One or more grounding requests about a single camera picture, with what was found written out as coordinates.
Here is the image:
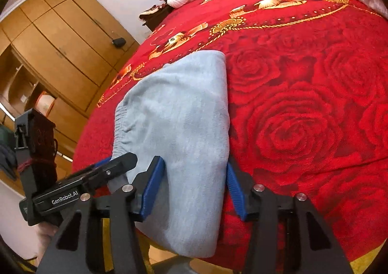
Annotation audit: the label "wooden wardrobe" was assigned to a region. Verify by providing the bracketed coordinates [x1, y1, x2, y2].
[1, 0, 139, 178]

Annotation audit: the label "dark wooden nightstand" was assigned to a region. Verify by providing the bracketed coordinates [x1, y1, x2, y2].
[141, 5, 174, 32]

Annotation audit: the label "folded cloth on nightstand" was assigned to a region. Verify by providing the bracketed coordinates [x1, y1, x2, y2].
[139, 3, 168, 21]

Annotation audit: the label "small black hanging bag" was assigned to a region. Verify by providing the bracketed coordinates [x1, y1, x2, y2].
[112, 37, 126, 49]

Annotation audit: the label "grey sweatpants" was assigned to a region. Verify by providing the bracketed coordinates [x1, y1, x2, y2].
[108, 50, 229, 257]

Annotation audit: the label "person's left hand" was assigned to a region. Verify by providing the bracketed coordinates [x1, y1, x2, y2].
[34, 221, 58, 265]

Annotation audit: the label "red rose blanket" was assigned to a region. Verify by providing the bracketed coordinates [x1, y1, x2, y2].
[72, 0, 387, 270]

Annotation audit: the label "black camera mount box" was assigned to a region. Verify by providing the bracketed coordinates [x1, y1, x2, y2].
[15, 108, 57, 199]

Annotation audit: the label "yellow fluffy blanket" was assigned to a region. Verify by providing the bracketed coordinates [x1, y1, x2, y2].
[350, 246, 382, 274]

